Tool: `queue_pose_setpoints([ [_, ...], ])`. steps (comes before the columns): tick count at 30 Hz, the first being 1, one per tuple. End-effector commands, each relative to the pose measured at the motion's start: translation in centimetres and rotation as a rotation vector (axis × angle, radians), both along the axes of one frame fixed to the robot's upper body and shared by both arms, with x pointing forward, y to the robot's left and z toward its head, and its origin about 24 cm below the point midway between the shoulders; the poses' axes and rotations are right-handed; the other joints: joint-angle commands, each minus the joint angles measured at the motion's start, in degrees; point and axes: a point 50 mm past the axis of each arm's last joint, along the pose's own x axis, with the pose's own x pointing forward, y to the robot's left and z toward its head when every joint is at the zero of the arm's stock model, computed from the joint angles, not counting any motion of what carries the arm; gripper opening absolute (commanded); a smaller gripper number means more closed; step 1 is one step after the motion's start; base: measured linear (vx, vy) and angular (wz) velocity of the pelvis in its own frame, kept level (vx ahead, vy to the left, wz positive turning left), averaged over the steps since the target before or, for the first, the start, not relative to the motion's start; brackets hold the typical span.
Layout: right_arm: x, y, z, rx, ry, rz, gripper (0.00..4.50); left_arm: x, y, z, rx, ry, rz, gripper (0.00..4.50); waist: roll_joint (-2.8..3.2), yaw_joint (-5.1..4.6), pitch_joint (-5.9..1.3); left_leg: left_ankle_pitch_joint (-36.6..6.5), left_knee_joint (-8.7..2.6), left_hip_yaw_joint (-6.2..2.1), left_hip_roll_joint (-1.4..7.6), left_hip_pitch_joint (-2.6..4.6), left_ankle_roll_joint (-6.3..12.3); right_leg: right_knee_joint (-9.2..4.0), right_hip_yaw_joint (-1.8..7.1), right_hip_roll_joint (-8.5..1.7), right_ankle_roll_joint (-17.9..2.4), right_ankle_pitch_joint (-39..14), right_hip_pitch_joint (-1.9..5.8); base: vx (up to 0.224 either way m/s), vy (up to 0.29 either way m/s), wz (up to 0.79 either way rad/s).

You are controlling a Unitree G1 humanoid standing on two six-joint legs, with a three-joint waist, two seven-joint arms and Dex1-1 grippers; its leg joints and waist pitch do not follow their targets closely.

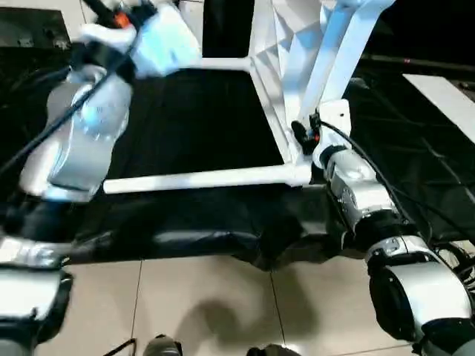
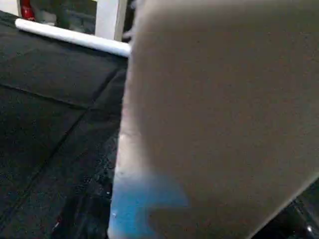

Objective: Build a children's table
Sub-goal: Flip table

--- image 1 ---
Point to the white plastic table leg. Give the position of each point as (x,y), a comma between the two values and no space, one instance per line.
(215,64)
(208,179)
(319,67)
(356,44)

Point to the white plastic table top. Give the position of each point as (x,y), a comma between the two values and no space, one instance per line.
(286,44)

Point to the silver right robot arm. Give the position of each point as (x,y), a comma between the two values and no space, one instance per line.
(356,193)

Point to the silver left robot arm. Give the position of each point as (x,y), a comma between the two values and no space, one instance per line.
(82,141)

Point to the white glass door cabinet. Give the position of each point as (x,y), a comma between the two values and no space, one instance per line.
(30,33)

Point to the black table mat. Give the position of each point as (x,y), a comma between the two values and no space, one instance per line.
(200,119)

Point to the black right robot foot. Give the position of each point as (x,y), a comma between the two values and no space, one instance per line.
(273,350)

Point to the black robot foot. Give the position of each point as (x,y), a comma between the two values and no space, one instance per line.
(273,350)
(163,346)

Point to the black left robot foot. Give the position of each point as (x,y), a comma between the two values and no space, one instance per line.
(163,346)

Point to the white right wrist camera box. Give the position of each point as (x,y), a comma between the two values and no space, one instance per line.
(334,119)

